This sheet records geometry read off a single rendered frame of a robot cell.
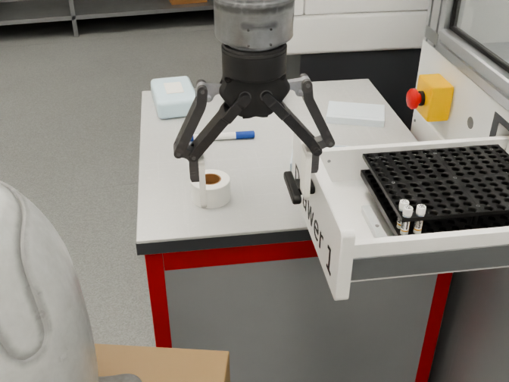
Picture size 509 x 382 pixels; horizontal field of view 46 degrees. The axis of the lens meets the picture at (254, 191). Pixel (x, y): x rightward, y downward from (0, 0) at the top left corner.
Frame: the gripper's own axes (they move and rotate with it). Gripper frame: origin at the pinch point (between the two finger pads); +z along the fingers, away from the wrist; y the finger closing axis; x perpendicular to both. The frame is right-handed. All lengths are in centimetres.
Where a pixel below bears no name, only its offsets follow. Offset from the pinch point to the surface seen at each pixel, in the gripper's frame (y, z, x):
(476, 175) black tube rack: 32.9, 2.4, 3.3
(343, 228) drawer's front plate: 9.2, -0.5, -10.5
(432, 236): 21.3, 3.0, -9.2
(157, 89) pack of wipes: -13, 12, 65
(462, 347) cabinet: 42, 46, 10
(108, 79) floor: -48, 92, 278
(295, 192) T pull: 5.7, 1.1, 0.5
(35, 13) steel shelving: -102, 77, 369
